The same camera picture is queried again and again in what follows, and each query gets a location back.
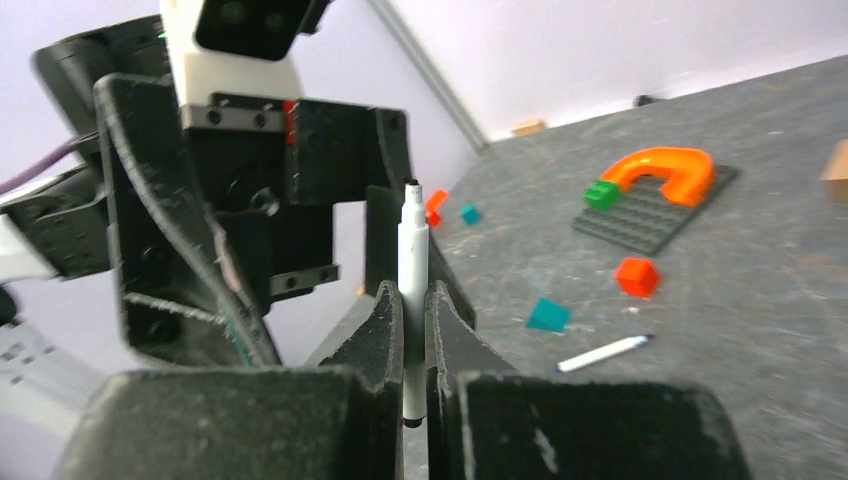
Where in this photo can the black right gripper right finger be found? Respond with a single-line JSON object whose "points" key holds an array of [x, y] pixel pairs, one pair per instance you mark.
{"points": [[487, 421]]}

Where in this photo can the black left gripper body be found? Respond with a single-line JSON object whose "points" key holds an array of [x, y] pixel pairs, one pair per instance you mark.
{"points": [[276, 169]]}

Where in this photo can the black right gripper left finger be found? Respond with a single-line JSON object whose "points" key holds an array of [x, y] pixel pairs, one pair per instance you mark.
{"points": [[339, 420]]}

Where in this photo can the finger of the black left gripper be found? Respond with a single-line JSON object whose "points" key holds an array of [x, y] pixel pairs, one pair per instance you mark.
{"points": [[182, 298], [397, 245]]}

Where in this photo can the white pen black tip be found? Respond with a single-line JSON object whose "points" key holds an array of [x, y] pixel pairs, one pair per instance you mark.
{"points": [[413, 282]]}

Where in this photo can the white pen blue tip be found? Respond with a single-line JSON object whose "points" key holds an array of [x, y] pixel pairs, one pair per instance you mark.
{"points": [[604, 353]]}

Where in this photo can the teal cube near pen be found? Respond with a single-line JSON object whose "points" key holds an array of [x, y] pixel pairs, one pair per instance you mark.
{"points": [[548, 315]]}

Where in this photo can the orange curved block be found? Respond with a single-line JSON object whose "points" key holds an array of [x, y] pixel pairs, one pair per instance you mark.
{"points": [[432, 206]]}

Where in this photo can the small teal cube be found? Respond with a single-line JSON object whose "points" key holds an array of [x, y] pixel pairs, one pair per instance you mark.
{"points": [[470, 214]]}

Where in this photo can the red cube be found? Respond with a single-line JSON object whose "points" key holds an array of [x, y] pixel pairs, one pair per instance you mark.
{"points": [[637, 277]]}

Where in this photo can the green lego brick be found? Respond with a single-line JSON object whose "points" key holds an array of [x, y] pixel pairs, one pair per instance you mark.
{"points": [[601, 195]]}

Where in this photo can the grey lego baseplate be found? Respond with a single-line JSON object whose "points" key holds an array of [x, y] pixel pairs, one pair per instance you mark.
{"points": [[642, 221]]}

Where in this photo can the small black object back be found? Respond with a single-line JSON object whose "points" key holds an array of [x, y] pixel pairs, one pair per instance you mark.
{"points": [[643, 100]]}

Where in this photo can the orange arch block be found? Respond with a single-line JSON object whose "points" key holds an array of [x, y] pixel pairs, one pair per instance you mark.
{"points": [[687, 173]]}

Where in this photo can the wooden block on table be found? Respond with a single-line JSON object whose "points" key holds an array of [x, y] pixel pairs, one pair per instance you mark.
{"points": [[834, 175]]}

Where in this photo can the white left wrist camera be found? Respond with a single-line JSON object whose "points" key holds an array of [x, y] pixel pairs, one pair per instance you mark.
{"points": [[236, 47]]}

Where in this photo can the wooden block back wall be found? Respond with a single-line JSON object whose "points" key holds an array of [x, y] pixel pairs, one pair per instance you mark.
{"points": [[529, 128]]}

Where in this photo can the aluminium corner post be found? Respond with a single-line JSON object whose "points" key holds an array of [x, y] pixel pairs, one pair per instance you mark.
{"points": [[403, 35]]}

